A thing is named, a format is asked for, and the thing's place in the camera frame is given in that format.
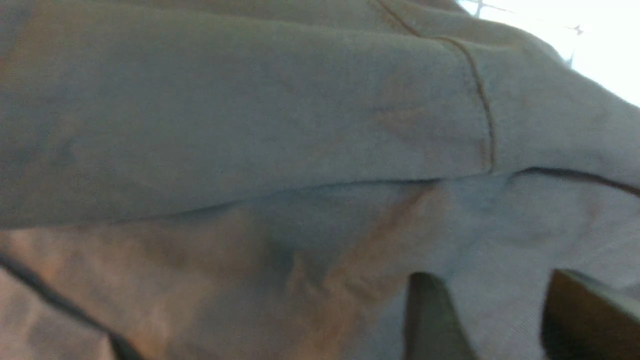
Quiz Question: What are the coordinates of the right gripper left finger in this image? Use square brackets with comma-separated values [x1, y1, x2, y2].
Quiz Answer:
[404, 272, 478, 360]

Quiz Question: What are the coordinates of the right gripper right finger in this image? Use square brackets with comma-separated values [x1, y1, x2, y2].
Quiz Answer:
[540, 269, 640, 360]

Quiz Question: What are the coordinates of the gray long-sleeve top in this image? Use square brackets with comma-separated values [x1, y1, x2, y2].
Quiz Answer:
[1, 0, 639, 360]

